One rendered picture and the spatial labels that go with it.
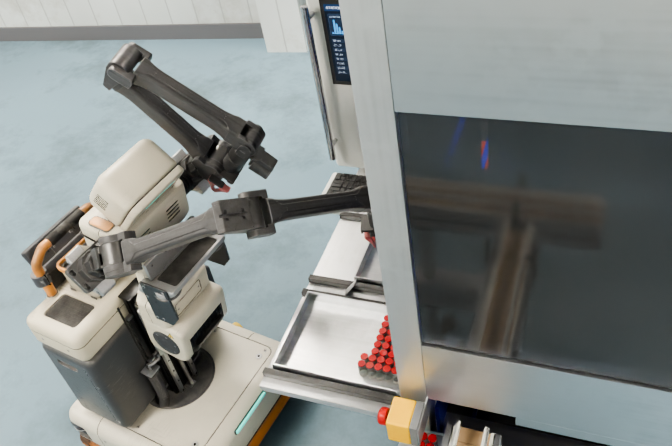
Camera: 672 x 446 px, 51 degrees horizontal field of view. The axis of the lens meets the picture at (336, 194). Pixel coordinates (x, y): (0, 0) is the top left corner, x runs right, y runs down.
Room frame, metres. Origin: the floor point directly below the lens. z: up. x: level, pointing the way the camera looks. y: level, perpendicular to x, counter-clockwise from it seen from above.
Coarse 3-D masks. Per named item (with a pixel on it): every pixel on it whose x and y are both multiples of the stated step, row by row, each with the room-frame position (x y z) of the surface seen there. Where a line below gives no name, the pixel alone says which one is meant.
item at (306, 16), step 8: (304, 8) 2.03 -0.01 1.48; (304, 16) 2.03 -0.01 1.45; (312, 16) 2.07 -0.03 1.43; (304, 24) 2.04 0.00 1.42; (312, 32) 2.04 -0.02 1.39; (312, 40) 2.03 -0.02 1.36; (312, 48) 2.03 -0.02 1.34; (312, 56) 2.03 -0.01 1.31; (312, 64) 2.04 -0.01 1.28; (320, 80) 2.04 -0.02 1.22; (320, 88) 2.03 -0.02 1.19; (320, 96) 2.03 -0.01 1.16; (320, 104) 2.03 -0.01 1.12; (320, 112) 2.04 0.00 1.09; (328, 120) 2.04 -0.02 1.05; (328, 128) 2.03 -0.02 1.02; (328, 136) 2.03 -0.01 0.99; (328, 144) 2.03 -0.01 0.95; (328, 152) 2.04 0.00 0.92
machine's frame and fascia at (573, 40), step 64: (384, 0) 0.91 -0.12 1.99; (448, 0) 0.87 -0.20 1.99; (512, 0) 0.83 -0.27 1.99; (576, 0) 0.80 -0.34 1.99; (640, 0) 0.77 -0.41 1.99; (448, 64) 0.87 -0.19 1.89; (512, 64) 0.83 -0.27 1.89; (576, 64) 0.80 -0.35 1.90; (640, 64) 0.76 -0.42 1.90; (640, 128) 0.76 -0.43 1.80; (448, 384) 0.89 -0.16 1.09; (512, 384) 0.83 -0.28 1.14; (576, 384) 0.77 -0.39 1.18; (640, 384) 0.73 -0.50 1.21
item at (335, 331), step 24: (312, 312) 1.35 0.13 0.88; (336, 312) 1.33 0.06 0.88; (360, 312) 1.31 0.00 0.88; (384, 312) 1.29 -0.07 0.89; (288, 336) 1.26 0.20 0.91; (312, 336) 1.26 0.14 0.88; (336, 336) 1.25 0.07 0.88; (360, 336) 1.23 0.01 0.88; (288, 360) 1.20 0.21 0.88; (312, 360) 1.18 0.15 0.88; (336, 360) 1.17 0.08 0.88; (360, 384) 1.06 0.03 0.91; (384, 384) 1.06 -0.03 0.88
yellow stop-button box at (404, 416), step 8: (400, 400) 0.91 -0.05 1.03; (408, 400) 0.91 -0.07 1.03; (392, 408) 0.90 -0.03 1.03; (400, 408) 0.89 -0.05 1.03; (408, 408) 0.89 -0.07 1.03; (416, 408) 0.88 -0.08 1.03; (392, 416) 0.88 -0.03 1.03; (400, 416) 0.87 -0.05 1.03; (408, 416) 0.87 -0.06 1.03; (416, 416) 0.86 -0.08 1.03; (392, 424) 0.86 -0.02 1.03; (400, 424) 0.85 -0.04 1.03; (408, 424) 0.85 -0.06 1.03; (416, 424) 0.84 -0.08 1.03; (392, 432) 0.86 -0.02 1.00; (400, 432) 0.85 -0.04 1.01; (408, 432) 0.84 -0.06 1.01; (416, 432) 0.83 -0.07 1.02; (400, 440) 0.85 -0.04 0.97; (408, 440) 0.84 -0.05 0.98; (416, 440) 0.83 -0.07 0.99
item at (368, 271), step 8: (368, 248) 1.53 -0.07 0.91; (376, 248) 1.55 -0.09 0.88; (368, 256) 1.52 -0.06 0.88; (376, 256) 1.52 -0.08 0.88; (360, 264) 1.47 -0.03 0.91; (368, 264) 1.49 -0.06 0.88; (376, 264) 1.48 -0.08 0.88; (360, 272) 1.46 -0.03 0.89; (368, 272) 1.46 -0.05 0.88; (376, 272) 1.45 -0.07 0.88; (360, 280) 1.41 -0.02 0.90; (368, 280) 1.40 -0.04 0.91; (376, 280) 1.39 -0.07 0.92
